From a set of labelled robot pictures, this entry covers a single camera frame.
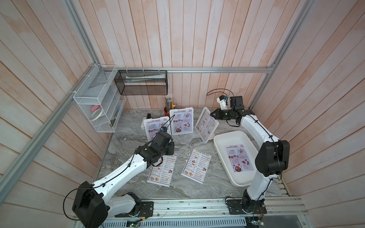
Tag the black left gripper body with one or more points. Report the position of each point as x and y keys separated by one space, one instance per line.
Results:
x=169 y=150

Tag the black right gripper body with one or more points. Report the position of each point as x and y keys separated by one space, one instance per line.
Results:
x=225 y=115

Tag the dim sum inn menu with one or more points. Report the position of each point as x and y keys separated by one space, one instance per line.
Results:
x=205 y=125
x=197 y=166
x=162 y=171

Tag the special menu sheet top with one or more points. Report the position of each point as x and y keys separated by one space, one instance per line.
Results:
x=154 y=126

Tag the white menu holder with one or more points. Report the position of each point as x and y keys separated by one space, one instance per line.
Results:
x=155 y=128
x=182 y=121
x=206 y=125

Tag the Dim Sum Inn menu front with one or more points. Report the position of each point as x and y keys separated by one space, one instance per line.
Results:
x=197 y=166

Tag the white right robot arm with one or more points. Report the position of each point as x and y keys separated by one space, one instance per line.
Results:
x=273 y=156

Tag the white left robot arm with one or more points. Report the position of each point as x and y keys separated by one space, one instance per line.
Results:
x=95 y=202

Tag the white plastic tray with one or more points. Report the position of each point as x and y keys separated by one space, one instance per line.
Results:
x=221 y=141

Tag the red metal pen cup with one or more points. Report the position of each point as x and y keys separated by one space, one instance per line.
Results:
x=166 y=112

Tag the pencils and pens bundle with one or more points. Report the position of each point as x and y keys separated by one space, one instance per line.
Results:
x=170 y=105

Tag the white tape roll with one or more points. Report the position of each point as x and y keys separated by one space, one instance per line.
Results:
x=96 y=114

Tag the black mesh basket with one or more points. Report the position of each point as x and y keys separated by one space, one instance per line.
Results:
x=142 y=82

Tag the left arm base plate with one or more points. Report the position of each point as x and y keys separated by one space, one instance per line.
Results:
x=145 y=209

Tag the white wire mesh shelf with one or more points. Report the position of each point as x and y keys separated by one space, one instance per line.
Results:
x=98 y=88

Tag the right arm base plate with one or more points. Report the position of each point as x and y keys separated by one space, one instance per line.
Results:
x=246 y=206

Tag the aluminium front rail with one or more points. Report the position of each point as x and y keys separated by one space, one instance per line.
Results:
x=282 y=212

